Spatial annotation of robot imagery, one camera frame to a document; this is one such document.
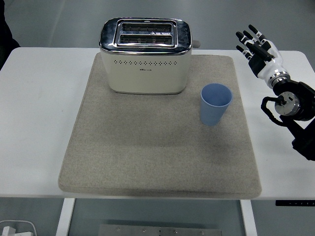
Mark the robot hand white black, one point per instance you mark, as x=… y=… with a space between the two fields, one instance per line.
x=272 y=65

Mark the blue ribbed plastic cup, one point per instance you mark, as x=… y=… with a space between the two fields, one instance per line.
x=212 y=110

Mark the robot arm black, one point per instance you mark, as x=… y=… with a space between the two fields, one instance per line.
x=302 y=98

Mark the cream and chrome toaster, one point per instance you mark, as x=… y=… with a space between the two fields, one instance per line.
x=145 y=73

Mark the white table leg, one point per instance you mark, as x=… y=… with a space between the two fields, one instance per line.
x=64 y=218
x=249 y=218

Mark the beige felt table mat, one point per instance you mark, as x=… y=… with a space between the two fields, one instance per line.
x=147 y=159

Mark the person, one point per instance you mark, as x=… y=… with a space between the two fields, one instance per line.
x=5 y=29

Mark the white block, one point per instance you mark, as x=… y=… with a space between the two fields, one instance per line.
x=7 y=231

